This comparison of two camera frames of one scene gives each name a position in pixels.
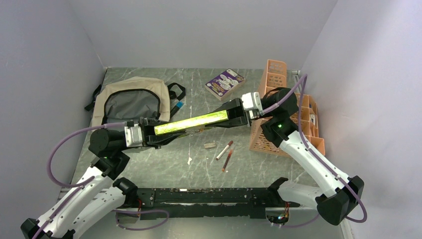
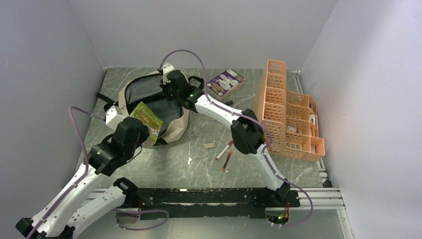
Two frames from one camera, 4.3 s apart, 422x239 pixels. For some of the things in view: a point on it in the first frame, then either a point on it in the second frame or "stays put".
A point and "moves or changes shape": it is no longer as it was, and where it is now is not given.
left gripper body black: x=147 y=130 → x=143 y=136
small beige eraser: x=210 y=145 stays put
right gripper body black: x=239 y=111 → x=166 y=86
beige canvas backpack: x=124 y=100 moves or changes shape
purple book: x=223 y=84 stays put
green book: x=191 y=123 → x=148 y=119
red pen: x=226 y=162 stays put
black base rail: x=210 y=203 stays put
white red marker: x=230 y=143 stays put
